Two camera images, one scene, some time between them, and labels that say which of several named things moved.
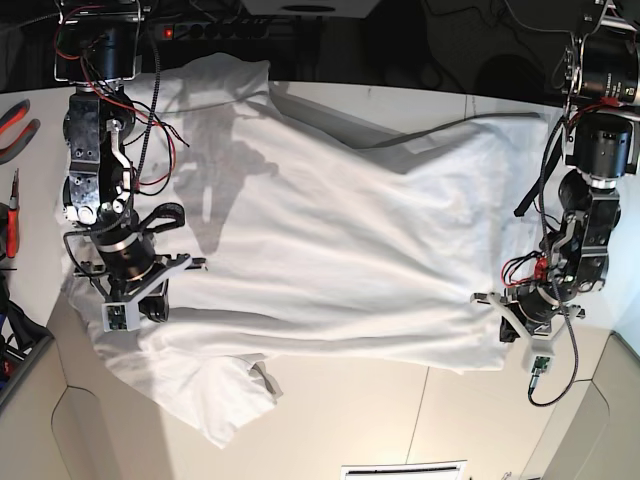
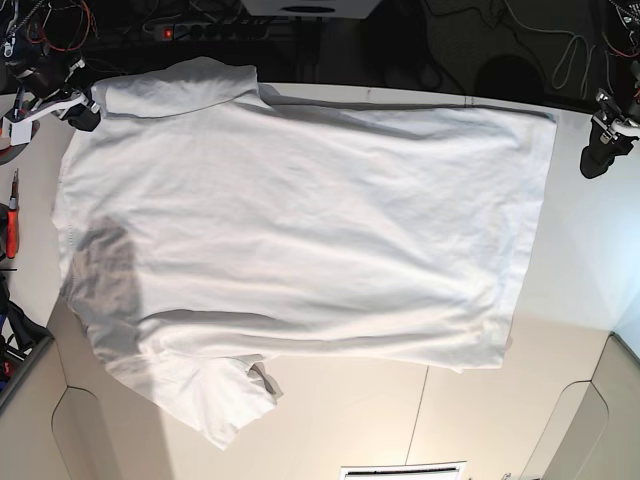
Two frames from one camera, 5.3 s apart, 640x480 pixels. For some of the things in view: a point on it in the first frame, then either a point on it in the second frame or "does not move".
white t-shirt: [316, 246] does not move
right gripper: [535, 314] -> [601, 151]
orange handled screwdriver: [12, 221] does not move
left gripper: [123, 268] -> [51, 89]
